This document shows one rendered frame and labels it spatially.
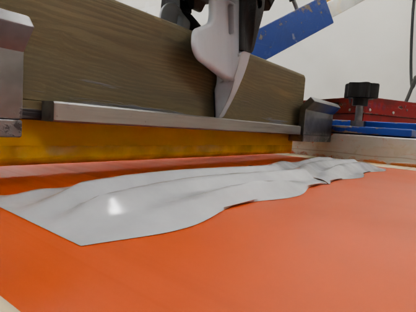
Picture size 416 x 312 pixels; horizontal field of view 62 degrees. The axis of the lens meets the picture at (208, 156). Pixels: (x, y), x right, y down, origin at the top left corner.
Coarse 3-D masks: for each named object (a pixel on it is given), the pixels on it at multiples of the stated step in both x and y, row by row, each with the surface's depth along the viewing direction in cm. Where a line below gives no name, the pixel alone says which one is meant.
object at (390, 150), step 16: (304, 144) 50; (320, 144) 49; (336, 144) 47; (352, 144) 46; (368, 144) 45; (384, 144) 44; (400, 144) 43; (368, 160) 45; (384, 160) 44; (400, 160) 43
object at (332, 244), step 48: (0, 192) 14; (336, 192) 20; (0, 240) 9; (48, 240) 9; (144, 240) 10; (192, 240) 10; (240, 240) 10; (288, 240) 11; (336, 240) 11; (384, 240) 11; (0, 288) 6; (48, 288) 7; (96, 288) 7; (144, 288) 7; (192, 288) 7; (240, 288) 7; (288, 288) 7; (336, 288) 8; (384, 288) 8
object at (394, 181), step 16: (192, 160) 32; (208, 160) 33; (224, 160) 34; (240, 160) 35; (256, 160) 36; (272, 160) 38; (288, 160) 39; (368, 176) 29; (384, 176) 30; (400, 176) 31; (384, 192) 21; (400, 192) 22
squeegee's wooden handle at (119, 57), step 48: (0, 0) 16; (48, 0) 17; (96, 0) 19; (48, 48) 18; (96, 48) 20; (144, 48) 22; (48, 96) 18; (96, 96) 20; (144, 96) 23; (192, 96) 26; (240, 96) 32; (288, 96) 39
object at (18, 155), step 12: (0, 156) 17; (12, 156) 18; (24, 156) 18; (36, 156) 19; (48, 156) 19; (60, 156) 20; (72, 156) 20; (84, 156) 21; (96, 156) 22; (108, 156) 22; (120, 156) 23; (132, 156) 24; (144, 156) 25; (156, 156) 26; (168, 156) 27; (180, 156) 28; (192, 156) 29; (204, 156) 30; (216, 156) 32
